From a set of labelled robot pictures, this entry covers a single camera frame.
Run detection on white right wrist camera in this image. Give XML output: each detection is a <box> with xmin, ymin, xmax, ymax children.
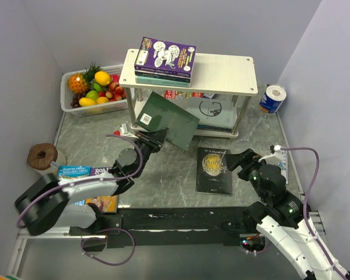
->
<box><xmin>258</xmin><ymin>145</ymin><xmax>286</xmax><ymax>165</ymax></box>

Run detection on purple 52-Storey Treehouse book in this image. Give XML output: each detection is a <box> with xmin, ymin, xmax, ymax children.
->
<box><xmin>134</xmin><ymin>37</ymin><xmax>197</xmax><ymax>78</ymax></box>

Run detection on white plastic fruit basket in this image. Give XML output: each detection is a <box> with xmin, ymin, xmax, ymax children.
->
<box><xmin>60</xmin><ymin>64</ymin><xmax>128</xmax><ymax>117</ymax></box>

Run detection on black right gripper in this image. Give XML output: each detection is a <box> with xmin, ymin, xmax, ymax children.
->
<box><xmin>223</xmin><ymin>147</ymin><xmax>268</xmax><ymax>202</ymax></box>

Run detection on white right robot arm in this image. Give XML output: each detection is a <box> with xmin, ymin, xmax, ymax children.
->
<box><xmin>225</xmin><ymin>145</ymin><xmax>350</xmax><ymax>279</ymax></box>

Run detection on aluminium frame rail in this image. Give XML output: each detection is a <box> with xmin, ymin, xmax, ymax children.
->
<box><xmin>5</xmin><ymin>211</ymin><xmax>341</xmax><ymax>280</ymax></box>

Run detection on yellow lemon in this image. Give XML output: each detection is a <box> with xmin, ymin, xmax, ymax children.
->
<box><xmin>94</xmin><ymin>71</ymin><xmax>111</xmax><ymax>86</ymax></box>

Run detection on green apple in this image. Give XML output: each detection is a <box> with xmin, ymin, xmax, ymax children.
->
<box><xmin>86</xmin><ymin>90</ymin><xmax>99</xmax><ymax>101</ymax></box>

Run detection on white two-tier shelf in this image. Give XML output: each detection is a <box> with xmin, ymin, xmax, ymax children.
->
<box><xmin>118</xmin><ymin>48</ymin><xmax>258</xmax><ymax>138</ymax></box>

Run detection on red white toothpaste box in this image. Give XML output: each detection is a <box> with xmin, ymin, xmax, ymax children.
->
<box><xmin>278</xmin><ymin>150</ymin><xmax>289</xmax><ymax>185</ymax></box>

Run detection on dark grapes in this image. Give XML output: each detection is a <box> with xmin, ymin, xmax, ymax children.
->
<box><xmin>71</xmin><ymin>93</ymin><xmax>86</xmax><ymax>109</ymax></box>

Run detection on toilet paper roll blue wrap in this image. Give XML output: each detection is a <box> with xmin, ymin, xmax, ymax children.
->
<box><xmin>259</xmin><ymin>85</ymin><xmax>287</xmax><ymax>114</ymax></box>

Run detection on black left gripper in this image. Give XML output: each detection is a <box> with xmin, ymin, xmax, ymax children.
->
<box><xmin>133</xmin><ymin>127</ymin><xmax>170</xmax><ymax>177</ymax></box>

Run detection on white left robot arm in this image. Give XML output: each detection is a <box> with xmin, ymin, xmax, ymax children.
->
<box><xmin>14</xmin><ymin>128</ymin><xmax>169</xmax><ymax>236</ymax></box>

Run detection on brown paper roll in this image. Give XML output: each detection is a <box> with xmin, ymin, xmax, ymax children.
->
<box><xmin>27</xmin><ymin>143</ymin><xmax>67</xmax><ymax>177</ymax></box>

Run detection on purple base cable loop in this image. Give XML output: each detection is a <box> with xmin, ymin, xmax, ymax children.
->
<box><xmin>80</xmin><ymin>227</ymin><xmax>137</xmax><ymax>267</ymax></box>

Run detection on red 13-Storey Treehouse book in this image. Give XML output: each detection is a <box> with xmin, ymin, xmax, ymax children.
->
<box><xmin>164</xmin><ymin>90</ymin><xmax>204</xmax><ymax>100</ymax></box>

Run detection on dark grey Mansfield book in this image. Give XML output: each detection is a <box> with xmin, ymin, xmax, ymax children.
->
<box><xmin>195</xmin><ymin>147</ymin><xmax>233</xmax><ymax>195</ymax></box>

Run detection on yellow mango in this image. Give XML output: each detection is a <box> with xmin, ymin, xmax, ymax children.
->
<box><xmin>79</xmin><ymin>97</ymin><xmax>97</xmax><ymax>107</ymax></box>

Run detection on Roald Dahl Charlie book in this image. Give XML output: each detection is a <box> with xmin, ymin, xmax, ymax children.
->
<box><xmin>85</xmin><ymin>167</ymin><xmax>118</xmax><ymax>213</ymax></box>

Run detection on teal paperback book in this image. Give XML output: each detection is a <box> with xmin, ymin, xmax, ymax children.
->
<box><xmin>135</xmin><ymin>76</ymin><xmax>191</xmax><ymax>88</ymax></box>

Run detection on Little Women floral book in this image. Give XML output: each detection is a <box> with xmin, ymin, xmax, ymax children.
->
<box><xmin>135</xmin><ymin>71</ymin><xmax>191</xmax><ymax>83</ymax></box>

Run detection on pineapple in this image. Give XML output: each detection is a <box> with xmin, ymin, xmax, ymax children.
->
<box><xmin>68</xmin><ymin>63</ymin><xmax>101</xmax><ymax>94</ymax></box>

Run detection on dark green book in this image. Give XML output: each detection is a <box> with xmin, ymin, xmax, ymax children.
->
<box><xmin>135</xmin><ymin>92</ymin><xmax>200</xmax><ymax>151</ymax></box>

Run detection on red apples cluster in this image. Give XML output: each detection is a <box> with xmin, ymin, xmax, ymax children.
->
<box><xmin>98</xmin><ymin>74</ymin><xmax>126</xmax><ymax>102</ymax></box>

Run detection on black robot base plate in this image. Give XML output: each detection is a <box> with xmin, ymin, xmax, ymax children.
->
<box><xmin>69</xmin><ymin>206</ymin><xmax>257</xmax><ymax>249</ymax></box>

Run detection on blue 26-Storey Treehouse book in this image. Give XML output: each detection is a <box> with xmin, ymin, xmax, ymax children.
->
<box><xmin>57</xmin><ymin>165</ymin><xmax>92</xmax><ymax>207</ymax></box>

